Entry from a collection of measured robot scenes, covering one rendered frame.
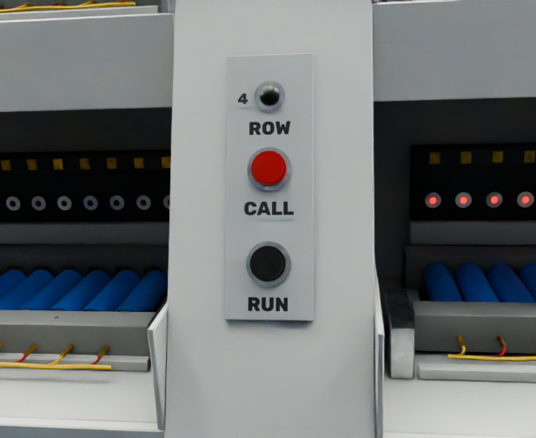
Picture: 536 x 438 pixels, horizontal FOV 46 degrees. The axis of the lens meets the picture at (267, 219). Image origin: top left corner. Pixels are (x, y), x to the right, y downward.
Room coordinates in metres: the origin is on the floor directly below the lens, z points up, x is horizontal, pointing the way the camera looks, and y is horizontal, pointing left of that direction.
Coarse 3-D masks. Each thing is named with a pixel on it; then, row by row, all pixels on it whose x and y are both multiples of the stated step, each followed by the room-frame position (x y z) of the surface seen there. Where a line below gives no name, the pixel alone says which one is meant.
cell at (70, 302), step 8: (96, 272) 0.43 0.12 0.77; (104, 272) 0.43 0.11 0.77; (88, 280) 0.41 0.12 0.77; (96, 280) 0.42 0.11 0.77; (104, 280) 0.42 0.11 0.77; (80, 288) 0.40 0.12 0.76; (88, 288) 0.40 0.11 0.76; (96, 288) 0.41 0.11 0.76; (64, 296) 0.39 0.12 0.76; (72, 296) 0.39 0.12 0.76; (80, 296) 0.39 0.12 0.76; (88, 296) 0.40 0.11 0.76; (56, 304) 0.38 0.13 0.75; (64, 304) 0.38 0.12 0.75; (72, 304) 0.38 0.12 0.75; (80, 304) 0.39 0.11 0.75
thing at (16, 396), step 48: (0, 240) 0.48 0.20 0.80; (48, 240) 0.47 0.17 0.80; (96, 240) 0.47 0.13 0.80; (144, 240) 0.46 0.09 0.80; (0, 384) 0.33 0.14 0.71; (48, 384) 0.33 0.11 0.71; (96, 384) 0.33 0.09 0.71; (144, 384) 0.33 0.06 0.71; (0, 432) 0.30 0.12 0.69; (48, 432) 0.30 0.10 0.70; (96, 432) 0.29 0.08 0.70; (144, 432) 0.29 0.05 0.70
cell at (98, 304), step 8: (120, 272) 0.43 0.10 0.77; (128, 272) 0.42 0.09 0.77; (112, 280) 0.41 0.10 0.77; (120, 280) 0.41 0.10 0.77; (128, 280) 0.41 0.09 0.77; (136, 280) 0.42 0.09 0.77; (104, 288) 0.40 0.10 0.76; (112, 288) 0.40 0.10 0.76; (120, 288) 0.40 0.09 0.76; (128, 288) 0.41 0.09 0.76; (96, 296) 0.39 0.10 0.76; (104, 296) 0.39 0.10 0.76; (112, 296) 0.39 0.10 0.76; (120, 296) 0.40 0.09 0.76; (88, 304) 0.38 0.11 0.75; (96, 304) 0.37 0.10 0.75; (104, 304) 0.38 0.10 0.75; (112, 304) 0.38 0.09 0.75; (120, 304) 0.39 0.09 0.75
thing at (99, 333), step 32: (0, 320) 0.35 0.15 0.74; (32, 320) 0.35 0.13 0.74; (64, 320) 0.35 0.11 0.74; (96, 320) 0.34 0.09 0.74; (128, 320) 0.34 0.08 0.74; (0, 352) 0.35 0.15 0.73; (32, 352) 0.35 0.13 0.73; (64, 352) 0.34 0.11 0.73; (96, 352) 0.35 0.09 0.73; (128, 352) 0.34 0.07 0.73
